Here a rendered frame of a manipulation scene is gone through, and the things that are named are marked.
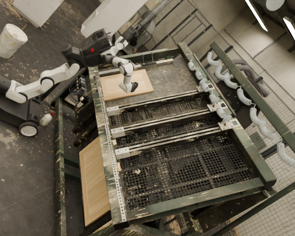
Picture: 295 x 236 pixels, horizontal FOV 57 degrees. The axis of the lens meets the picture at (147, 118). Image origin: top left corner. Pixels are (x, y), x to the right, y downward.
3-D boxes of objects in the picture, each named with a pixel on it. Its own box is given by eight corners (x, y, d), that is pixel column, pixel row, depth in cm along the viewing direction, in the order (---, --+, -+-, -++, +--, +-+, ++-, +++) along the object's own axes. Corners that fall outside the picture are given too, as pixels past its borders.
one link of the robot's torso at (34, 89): (9, 99, 285) (47, 77, 278) (11, 87, 299) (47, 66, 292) (20, 107, 296) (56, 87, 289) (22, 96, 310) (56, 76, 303)
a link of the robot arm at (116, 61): (133, 58, 246) (121, 55, 262) (121, 62, 240) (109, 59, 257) (136, 70, 251) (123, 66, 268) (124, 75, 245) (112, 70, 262)
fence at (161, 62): (99, 74, 338) (98, 71, 336) (172, 61, 351) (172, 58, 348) (99, 77, 335) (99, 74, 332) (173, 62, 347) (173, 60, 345)
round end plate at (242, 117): (188, 102, 360) (239, 62, 333) (190, 104, 363) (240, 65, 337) (212, 147, 305) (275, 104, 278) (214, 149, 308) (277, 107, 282)
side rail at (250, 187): (128, 217, 214) (126, 210, 206) (255, 183, 228) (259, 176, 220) (129, 226, 208) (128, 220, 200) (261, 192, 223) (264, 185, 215)
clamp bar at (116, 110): (106, 111, 291) (103, 94, 274) (210, 90, 306) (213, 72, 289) (108, 117, 284) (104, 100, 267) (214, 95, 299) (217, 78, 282)
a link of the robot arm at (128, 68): (132, 82, 262) (136, 68, 246) (123, 85, 257) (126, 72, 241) (126, 74, 266) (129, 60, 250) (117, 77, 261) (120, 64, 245)
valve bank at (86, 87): (67, 80, 333) (80, 67, 325) (77, 86, 342) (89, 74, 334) (69, 106, 299) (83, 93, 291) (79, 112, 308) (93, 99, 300)
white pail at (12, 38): (-6, 39, 369) (14, 14, 354) (14, 54, 385) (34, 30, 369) (-14, 48, 344) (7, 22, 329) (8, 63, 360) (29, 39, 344)
